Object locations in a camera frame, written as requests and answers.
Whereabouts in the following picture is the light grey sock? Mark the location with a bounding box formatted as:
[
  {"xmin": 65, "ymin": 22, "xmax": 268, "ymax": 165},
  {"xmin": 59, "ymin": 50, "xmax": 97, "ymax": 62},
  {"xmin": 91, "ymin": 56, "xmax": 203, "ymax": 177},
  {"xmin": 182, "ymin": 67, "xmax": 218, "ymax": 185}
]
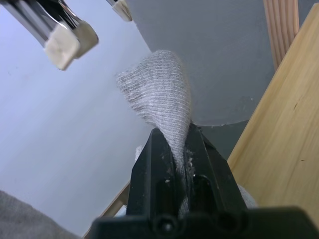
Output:
[
  {"xmin": 0, "ymin": 190, "xmax": 78, "ymax": 239},
  {"xmin": 116, "ymin": 49, "xmax": 259, "ymax": 220}
]

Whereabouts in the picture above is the metal clip with cream pads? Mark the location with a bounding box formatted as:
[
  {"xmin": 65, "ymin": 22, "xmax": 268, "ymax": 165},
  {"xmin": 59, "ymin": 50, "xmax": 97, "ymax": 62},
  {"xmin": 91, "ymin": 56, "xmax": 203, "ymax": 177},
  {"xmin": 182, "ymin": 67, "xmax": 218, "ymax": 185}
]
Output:
[
  {"xmin": 106, "ymin": 0, "xmax": 133, "ymax": 22},
  {"xmin": 0, "ymin": 0, "xmax": 99, "ymax": 71}
]

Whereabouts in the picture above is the wooden diagonal frame post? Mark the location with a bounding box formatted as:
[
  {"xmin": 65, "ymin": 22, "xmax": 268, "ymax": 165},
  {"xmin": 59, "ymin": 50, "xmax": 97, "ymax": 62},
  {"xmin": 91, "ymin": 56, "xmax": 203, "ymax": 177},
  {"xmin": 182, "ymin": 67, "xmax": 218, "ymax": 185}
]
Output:
[{"xmin": 263, "ymin": 0, "xmax": 300, "ymax": 70}]

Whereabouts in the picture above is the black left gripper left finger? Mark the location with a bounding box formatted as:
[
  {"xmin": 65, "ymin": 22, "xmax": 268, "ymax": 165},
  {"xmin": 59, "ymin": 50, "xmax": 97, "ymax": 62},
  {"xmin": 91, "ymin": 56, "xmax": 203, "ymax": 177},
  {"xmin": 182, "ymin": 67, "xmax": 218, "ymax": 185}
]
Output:
[{"xmin": 126, "ymin": 128, "xmax": 189, "ymax": 217}]

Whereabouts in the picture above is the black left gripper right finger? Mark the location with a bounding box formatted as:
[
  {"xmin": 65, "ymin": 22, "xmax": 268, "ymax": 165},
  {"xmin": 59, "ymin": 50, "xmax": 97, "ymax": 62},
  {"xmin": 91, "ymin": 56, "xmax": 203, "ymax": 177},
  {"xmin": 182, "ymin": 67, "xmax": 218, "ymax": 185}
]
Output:
[{"xmin": 183, "ymin": 123, "xmax": 248, "ymax": 213}]

